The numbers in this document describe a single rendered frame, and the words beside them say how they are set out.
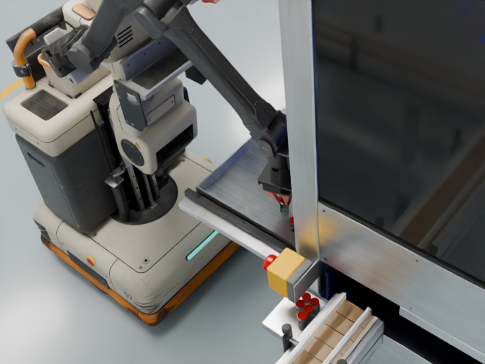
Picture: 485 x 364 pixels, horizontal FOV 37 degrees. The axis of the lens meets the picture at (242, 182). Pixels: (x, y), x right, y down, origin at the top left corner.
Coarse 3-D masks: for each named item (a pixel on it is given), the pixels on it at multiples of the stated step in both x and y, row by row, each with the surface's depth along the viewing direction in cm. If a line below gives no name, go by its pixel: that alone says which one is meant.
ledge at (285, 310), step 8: (312, 296) 163; (280, 304) 162; (288, 304) 162; (320, 304) 161; (272, 312) 161; (280, 312) 161; (288, 312) 161; (264, 320) 160; (272, 320) 160; (280, 320) 160; (288, 320) 159; (296, 320) 159; (264, 328) 160; (272, 328) 158; (280, 328) 158; (296, 328) 158; (280, 336) 157; (296, 336) 156
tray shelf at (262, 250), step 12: (180, 204) 186; (192, 204) 186; (204, 216) 183; (216, 216) 182; (216, 228) 181; (228, 228) 179; (240, 240) 176; (252, 240) 176; (252, 252) 175; (264, 252) 173; (276, 252) 172
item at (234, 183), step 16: (256, 144) 198; (224, 160) 190; (240, 160) 195; (256, 160) 194; (208, 176) 187; (224, 176) 191; (240, 176) 190; (256, 176) 190; (208, 192) 188; (224, 192) 187; (240, 192) 187; (256, 192) 186; (224, 208) 182; (240, 208) 183; (256, 208) 182; (272, 208) 182; (256, 224) 175; (272, 224) 178; (288, 224) 178; (288, 240) 170
